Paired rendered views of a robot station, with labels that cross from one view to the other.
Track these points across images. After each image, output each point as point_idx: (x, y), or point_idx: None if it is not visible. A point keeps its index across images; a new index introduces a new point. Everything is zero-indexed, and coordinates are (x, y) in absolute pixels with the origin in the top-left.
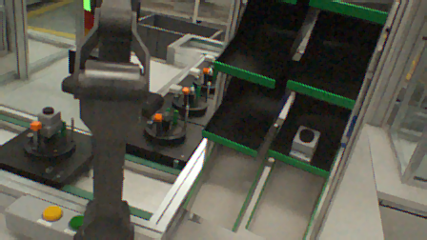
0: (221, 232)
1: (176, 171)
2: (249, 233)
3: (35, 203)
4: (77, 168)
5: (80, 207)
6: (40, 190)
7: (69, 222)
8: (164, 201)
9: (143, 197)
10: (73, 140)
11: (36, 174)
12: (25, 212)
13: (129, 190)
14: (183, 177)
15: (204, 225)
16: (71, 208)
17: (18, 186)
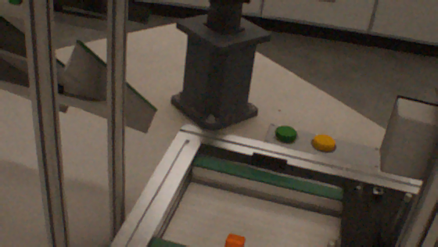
0: (78, 216)
1: (163, 246)
2: (30, 216)
3: (353, 157)
4: (344, 208)
5: (297, 155)
6: (365, 176)
7: (298, 137)
8: (182, 170)
9: (217, 217)
10: (389, 236)
11: (389, 188)
12: (354, 145)
13: (246, 227)
14: (150, 217)
15: (105, 227)
16: (308, 154)
17: (396, 177)
